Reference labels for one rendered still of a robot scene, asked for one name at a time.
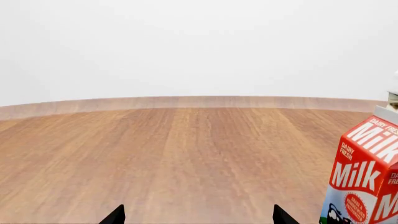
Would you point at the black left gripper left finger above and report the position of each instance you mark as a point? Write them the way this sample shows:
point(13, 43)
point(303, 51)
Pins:
point(116, 217)

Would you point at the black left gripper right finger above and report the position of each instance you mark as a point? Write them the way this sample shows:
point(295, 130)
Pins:
point(281, 217)

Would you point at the red and white milk carton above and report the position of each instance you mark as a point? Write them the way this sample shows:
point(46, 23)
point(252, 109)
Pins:
point(360, 172)

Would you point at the white-capped bottle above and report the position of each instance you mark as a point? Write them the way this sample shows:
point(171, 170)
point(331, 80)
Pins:
point(393, 93)

